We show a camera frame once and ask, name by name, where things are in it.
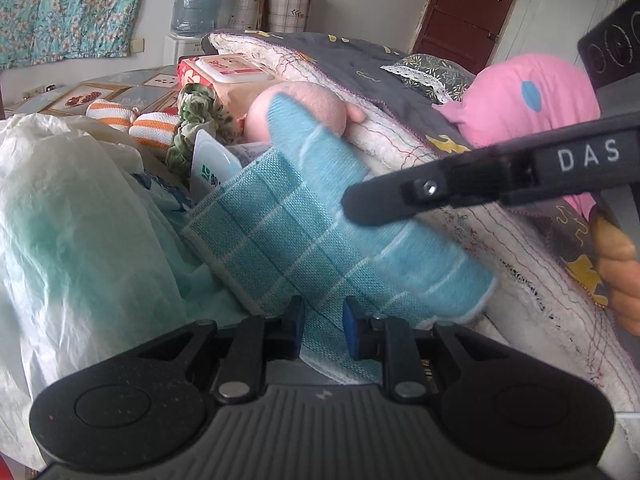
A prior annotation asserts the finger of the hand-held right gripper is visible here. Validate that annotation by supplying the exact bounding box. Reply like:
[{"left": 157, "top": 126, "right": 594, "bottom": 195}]
[{"left": 341, "top": 112, "right": 640, "bottom": 226}]

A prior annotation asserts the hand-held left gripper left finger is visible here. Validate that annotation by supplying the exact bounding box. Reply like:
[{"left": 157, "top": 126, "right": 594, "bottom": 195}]
[{"left": 135, "top": 295, "right": 306, "bottom": 403}]

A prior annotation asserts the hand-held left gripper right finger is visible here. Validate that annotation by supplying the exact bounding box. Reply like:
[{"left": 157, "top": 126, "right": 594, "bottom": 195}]
[{"left": 342, "top": 296, "right": 496, "bottom": 403}]

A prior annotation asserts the teal checked towel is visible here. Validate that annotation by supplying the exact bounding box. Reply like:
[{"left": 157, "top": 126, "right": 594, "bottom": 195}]
[{"left": 181, "top": 92, "right": 498, "bottom": 383}]

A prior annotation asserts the blue white mask box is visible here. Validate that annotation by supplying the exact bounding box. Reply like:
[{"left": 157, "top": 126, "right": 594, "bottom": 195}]
[{"left": 189, "top": 129, "right": 243, "bottom": 201}]

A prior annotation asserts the green white knotted cloth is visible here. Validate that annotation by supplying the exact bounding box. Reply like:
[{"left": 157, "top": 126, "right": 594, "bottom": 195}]
[{"left": 165, "top": 84, "right": 236, "bottom": 173}]

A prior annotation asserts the pink soft ball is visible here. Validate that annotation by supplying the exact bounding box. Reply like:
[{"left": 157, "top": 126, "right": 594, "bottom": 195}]
[{"left": 243, "top": 81, "right": 366, "bottom": 142}]

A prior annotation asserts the person's right hand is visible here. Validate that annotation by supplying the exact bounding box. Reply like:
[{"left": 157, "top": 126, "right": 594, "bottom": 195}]
[{"left": 597, "top": 217, "right": 640, "bottom": 333}]

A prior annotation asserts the white panelled door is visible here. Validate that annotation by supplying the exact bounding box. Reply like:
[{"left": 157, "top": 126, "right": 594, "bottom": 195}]
[{"left": 492, "top": 0, "right": 633, "bottom": 81}]

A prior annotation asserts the pink polka dot pillow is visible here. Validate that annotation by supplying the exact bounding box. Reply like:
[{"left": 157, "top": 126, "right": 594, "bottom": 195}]
[{"left": 432, "top": 54, "right": 601, "bottom": 221}]

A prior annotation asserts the grey quilt yellow print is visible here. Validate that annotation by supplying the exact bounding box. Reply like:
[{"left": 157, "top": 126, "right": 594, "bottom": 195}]
[{"left": 200, "top": 30, "right": 640, "bottom": 411}]

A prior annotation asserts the green floral lace pillow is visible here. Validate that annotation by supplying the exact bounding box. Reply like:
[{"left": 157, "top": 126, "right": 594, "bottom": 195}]
[{"left": 381, "top": 54, "right": 476, "bottom": 106}]

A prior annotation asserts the red-brown wooden door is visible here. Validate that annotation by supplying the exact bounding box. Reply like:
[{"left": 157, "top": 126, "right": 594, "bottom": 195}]
[{"left": 412, "top": 0, "right": 528, "bottom": 63}]

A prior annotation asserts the blue printed plastic bag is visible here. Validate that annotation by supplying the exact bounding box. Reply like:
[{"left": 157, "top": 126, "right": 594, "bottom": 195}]
[{"left": 131, "top": 170, "right": 201, "bottom": 221}]

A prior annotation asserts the pink wet wipes pack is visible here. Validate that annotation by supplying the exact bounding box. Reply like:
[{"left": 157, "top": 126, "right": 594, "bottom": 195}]
[{"left": 177, "top": 54, "right": 278, "bottom": 111}]

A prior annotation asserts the checked patterned roll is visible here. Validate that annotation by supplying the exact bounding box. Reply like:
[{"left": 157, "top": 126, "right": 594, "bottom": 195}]
[{"left": 265, "top": 0, "right": 316, "bottom": 33}]

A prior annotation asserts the orange striped towel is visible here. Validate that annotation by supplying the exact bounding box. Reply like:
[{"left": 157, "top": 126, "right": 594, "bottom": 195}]
[{"left": 86, "top": 99, "right": 181, "bottom": 152}]

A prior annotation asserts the white plastic bag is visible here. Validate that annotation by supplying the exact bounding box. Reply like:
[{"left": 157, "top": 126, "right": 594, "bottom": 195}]
[{"left": 0, "top": 112, "right": 241, "bottom": 471}]

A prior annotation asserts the blue water bottle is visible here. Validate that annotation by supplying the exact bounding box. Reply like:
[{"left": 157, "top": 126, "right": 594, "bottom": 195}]
[{"left": 171, "top": 0, "right": 226, "bottom": 38}]

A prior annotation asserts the fruit printed tablecloth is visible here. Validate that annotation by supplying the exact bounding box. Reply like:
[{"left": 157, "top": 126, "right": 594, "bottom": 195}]
[{"left": 5, "top": 62, "right": 183, "bottom": 121}]

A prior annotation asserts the teal floral hanging cloth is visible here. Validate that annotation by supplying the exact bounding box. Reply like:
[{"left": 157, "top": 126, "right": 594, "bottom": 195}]
[{"left": 0, "top": 0, "right": 170, "bottom": 70}]

